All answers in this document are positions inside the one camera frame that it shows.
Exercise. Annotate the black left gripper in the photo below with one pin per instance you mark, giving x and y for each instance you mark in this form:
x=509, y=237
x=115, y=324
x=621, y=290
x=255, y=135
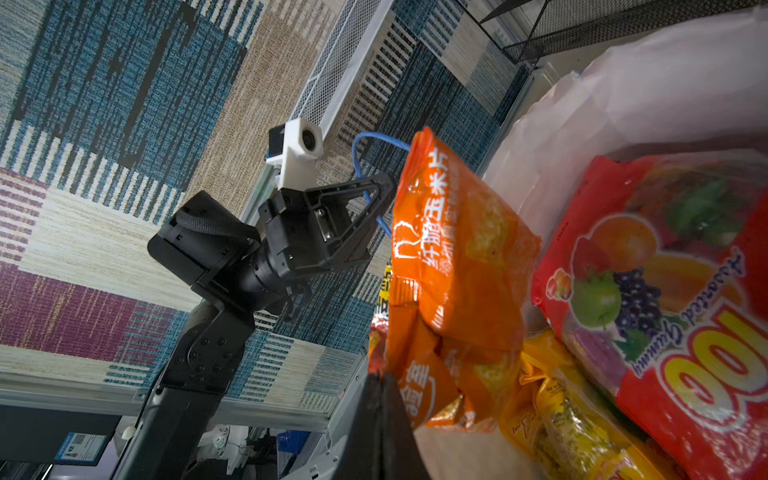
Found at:
x=312, y=232

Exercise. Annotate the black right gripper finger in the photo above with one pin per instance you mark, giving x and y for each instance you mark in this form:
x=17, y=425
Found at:
x=381, y=444

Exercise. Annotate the small orange chip packet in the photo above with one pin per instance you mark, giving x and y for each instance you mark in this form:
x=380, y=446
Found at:
x=462, y=261

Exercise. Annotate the yellow mango candy bag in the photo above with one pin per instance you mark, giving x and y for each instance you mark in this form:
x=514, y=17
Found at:
x=560, y=419

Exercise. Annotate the red fruit candy bag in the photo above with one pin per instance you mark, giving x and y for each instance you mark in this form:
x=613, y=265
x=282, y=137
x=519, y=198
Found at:
x=656, y=280

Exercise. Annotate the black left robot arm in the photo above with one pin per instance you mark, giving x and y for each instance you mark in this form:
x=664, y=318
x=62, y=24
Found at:
x=238, y=270

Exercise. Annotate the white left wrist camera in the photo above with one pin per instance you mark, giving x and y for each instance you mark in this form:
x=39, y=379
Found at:
x=293, y=150

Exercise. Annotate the white wire mesh basket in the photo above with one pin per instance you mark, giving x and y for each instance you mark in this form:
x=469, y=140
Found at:
x=341, y=61

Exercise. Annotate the black wire shelf rack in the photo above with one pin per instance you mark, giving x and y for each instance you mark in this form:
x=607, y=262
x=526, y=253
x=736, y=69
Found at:
x=566, y=25

